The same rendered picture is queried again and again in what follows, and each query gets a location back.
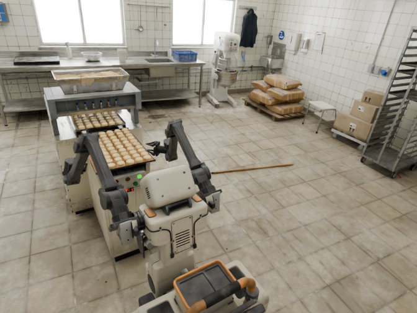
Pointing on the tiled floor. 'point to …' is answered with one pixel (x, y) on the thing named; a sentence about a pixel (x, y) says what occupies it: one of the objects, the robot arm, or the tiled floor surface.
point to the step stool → (322, 112)
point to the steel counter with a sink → (149, 63)
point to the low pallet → (273, 112)
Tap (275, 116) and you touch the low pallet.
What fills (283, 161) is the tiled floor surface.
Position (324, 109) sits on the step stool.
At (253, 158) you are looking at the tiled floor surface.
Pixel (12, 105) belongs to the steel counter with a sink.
